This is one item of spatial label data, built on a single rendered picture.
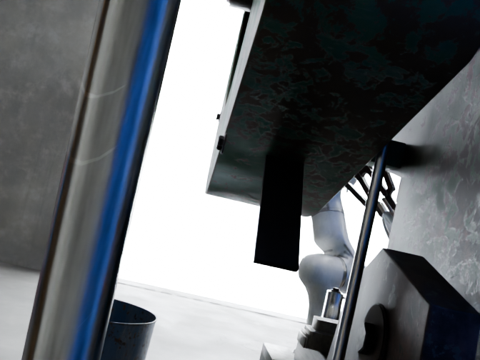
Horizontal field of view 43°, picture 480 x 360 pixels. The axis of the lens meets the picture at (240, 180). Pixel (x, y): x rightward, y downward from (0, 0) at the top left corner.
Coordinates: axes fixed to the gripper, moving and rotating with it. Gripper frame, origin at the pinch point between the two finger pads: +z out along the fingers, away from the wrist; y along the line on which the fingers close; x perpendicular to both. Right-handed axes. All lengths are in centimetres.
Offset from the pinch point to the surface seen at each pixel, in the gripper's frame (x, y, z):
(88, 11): 231, -186, -384
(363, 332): -70, 6, 29
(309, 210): -46.9, -0.3, 5.8
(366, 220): -65, 11, 18
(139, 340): 22, -97, -18
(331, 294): -23.7, -12.9, 13.6
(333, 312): -23.0, -14.5, 16.6
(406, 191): -49, 14, 13
